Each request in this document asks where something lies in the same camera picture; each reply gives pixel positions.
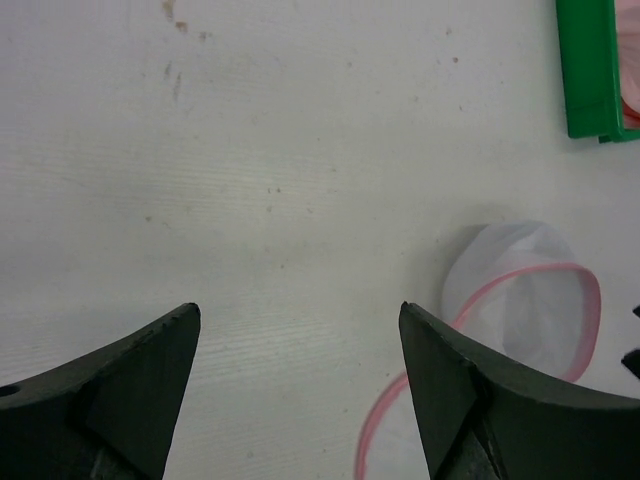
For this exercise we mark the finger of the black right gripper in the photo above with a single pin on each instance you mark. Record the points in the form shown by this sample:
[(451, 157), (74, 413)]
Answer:
[(631, 361)]

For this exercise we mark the white mesh laundry bag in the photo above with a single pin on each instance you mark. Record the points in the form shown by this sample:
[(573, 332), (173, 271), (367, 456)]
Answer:
[(517, 289)]

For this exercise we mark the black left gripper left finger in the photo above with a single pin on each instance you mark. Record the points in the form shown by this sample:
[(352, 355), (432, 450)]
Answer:
[(109, 414)]

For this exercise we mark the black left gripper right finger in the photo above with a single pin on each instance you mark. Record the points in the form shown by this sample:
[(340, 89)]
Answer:
[(482, 415)]

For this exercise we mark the pink bra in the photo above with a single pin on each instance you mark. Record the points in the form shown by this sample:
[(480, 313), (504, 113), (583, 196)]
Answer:
[(627, 26)]

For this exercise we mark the green plastic tray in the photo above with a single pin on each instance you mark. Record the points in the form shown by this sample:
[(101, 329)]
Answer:
[(590, 71)]

